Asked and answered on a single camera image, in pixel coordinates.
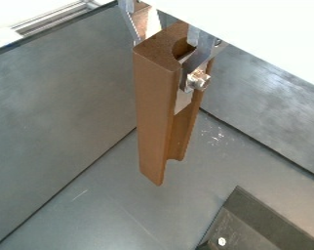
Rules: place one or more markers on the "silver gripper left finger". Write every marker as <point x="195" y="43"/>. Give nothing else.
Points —
<point x="127" y="8"/>

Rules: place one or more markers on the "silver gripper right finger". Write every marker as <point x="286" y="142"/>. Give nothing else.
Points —
<point x="195" y="76"/>

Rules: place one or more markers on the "brown arch block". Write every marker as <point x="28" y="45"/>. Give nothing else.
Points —
<point x="163" y="131"/>

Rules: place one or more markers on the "black curved holder stand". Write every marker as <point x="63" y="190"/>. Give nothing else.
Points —
<point x="249" y="225"/>

